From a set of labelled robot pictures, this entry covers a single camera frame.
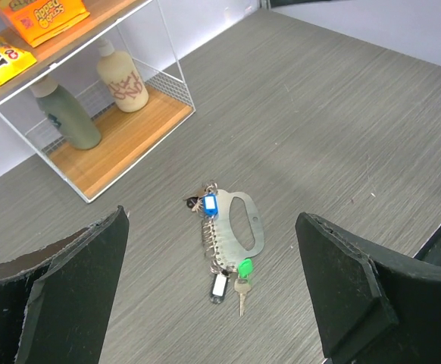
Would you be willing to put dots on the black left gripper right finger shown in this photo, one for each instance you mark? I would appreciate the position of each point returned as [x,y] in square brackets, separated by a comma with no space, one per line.
[371,303]

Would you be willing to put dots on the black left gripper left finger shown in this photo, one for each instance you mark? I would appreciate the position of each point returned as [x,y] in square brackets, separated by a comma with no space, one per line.
[55,302]

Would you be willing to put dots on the silver key with green tag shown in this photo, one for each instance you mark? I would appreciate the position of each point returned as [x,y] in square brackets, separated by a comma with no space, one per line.
[242,287]

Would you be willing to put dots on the green key tag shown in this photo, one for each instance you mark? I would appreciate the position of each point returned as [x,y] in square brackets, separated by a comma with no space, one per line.
[245,269]

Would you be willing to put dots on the black key tag on organizer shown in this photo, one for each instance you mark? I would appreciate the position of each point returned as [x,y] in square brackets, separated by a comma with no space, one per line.
[219,288]

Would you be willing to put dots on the blue key tag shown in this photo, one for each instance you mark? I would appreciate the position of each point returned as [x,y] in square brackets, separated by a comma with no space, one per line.
[210,207]

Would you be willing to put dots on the grey green can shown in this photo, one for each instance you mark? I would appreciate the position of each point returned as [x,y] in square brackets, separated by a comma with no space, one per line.
[66,114]

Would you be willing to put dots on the white printed cup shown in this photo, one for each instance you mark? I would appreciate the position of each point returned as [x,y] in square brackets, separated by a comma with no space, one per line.
[120,75]

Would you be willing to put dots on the yellow candy bag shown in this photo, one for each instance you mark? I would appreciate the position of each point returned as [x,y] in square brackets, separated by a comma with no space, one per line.
[13,61]

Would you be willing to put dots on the orange snack box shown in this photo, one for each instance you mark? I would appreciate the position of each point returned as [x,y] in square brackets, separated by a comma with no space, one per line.
[38,21]

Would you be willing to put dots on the white wire shelf unit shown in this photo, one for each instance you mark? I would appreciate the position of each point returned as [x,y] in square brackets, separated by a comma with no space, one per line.
[136,27]

